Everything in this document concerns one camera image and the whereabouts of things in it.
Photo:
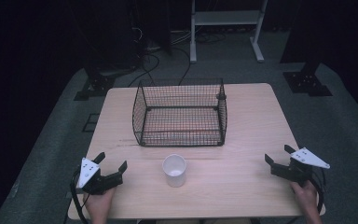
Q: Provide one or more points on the white cup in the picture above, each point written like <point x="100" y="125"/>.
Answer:
<point x="174" y="170"/>

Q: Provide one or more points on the person's right hand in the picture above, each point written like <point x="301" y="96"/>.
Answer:
<point x="306" y="199"/>

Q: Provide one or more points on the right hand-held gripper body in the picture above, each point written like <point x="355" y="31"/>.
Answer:
<point x="301" y="166"/>

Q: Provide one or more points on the white metal stand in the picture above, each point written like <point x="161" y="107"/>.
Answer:
<point x="227" y="28"/>

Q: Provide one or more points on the person's left hand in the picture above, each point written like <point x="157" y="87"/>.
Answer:
<point x="100" y="203"/>

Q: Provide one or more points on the black stand base plate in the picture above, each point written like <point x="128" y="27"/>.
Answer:
<point x="307" y="83"/>
<point x="95" y="87"/>

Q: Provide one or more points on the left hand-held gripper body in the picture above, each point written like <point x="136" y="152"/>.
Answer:
<point x="90" y="178"/>

